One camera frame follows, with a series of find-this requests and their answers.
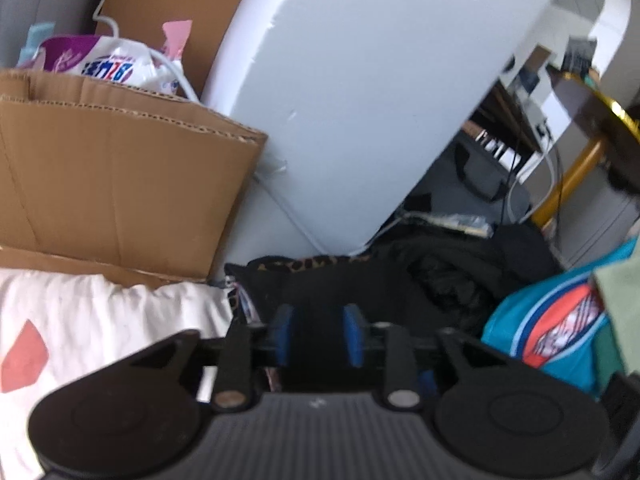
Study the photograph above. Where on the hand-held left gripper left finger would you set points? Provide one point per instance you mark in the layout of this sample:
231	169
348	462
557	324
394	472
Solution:
281	335

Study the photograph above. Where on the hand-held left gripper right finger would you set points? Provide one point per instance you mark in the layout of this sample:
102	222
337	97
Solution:
355	335

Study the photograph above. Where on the plain black garment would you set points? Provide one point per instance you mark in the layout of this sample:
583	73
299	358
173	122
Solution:
320	285

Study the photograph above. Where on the black clothes pile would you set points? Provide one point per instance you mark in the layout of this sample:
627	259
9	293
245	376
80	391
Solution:
475	270

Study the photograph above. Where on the leopard print cloth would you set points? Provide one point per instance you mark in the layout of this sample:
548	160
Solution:
310	263

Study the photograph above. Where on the scattered papers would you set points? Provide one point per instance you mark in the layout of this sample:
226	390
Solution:
450	222

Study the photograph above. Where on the teal bag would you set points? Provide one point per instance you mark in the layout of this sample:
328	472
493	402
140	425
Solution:
525	320

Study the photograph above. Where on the printed bear blanket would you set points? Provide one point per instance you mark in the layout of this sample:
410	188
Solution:
100	320

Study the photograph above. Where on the flattened cardboard box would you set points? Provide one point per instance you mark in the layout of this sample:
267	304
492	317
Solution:
115	175

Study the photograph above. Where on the green cloth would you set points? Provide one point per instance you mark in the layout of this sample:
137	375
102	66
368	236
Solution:
620	300

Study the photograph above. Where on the pink bottle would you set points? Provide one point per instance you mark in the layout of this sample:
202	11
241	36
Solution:
177	35

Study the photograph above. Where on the round table with gold rim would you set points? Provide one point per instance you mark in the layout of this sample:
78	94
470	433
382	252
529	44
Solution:
580	105

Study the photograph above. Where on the purple white plastic bag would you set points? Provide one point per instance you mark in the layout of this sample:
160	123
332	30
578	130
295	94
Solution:
100	62

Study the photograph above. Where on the bottle with light blue cap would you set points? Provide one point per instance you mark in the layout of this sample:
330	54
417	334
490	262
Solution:
35	42

